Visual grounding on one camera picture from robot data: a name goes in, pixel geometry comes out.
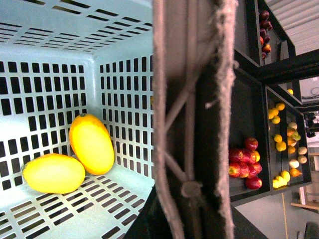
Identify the light blue plastic basket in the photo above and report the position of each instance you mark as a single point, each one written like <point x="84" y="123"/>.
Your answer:
<point x="115" y="119"/>

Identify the yellow orange mango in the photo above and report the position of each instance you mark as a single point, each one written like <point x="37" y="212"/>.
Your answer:
<point x="92" y="144"/>

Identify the yellow lemon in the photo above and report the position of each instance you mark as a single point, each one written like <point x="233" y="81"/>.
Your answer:
<point x="54" y="173"/>

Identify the black metal shelf frame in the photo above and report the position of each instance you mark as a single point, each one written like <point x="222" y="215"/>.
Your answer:
<point x="260" y="112"/>

